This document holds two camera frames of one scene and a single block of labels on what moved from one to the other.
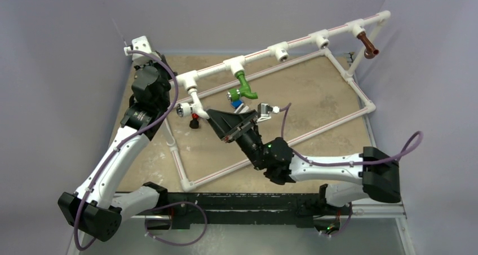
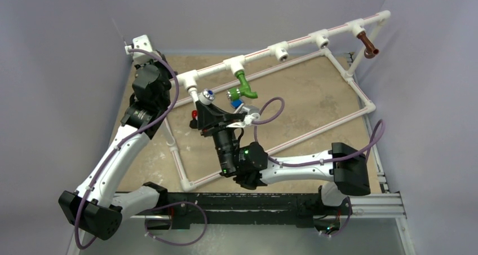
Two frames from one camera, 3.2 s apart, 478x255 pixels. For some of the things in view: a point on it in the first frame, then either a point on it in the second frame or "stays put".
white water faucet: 195,108 to 205,97
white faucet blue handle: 240,107 stays put
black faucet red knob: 194,123 stays put
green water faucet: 235,94 stays put
